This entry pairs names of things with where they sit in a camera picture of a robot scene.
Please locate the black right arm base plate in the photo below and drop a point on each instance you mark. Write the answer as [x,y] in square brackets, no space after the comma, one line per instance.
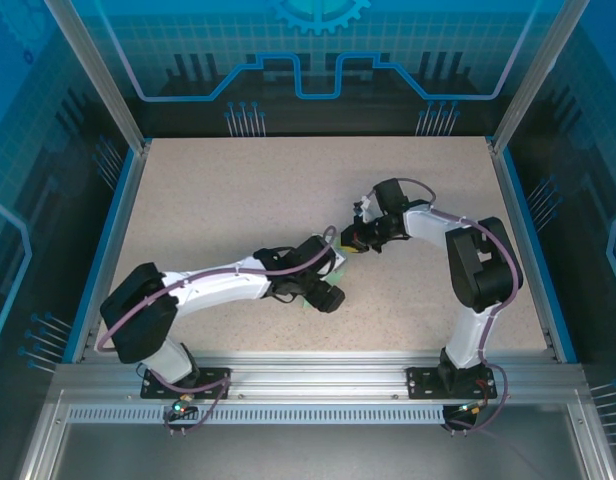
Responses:
[420,382]

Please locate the light green paper sheet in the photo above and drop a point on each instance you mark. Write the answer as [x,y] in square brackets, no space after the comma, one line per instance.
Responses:
[339,275]

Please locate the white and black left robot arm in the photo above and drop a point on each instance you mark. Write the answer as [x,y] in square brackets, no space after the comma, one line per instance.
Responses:
[218,290]

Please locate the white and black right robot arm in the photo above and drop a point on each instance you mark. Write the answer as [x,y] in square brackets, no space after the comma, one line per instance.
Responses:
[428,230]

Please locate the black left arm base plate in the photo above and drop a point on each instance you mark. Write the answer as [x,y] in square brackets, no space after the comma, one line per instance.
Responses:
[215,376]

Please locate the aluminium mounting rail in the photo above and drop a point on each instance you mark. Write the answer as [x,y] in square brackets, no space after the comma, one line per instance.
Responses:
[313,375]

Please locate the aluminium frame post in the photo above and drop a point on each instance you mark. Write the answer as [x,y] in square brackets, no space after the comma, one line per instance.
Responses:
[528,75]
[103,75]

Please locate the aluminium side frame rail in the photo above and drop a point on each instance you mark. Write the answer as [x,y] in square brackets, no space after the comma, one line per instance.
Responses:
[502,165]
[138,165]

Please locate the small connector with green light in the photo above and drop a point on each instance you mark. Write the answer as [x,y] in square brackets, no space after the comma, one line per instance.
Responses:
[180,405]
[470,409]

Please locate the grey metal shelf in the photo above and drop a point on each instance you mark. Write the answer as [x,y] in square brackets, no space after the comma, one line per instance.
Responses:
[313,455]

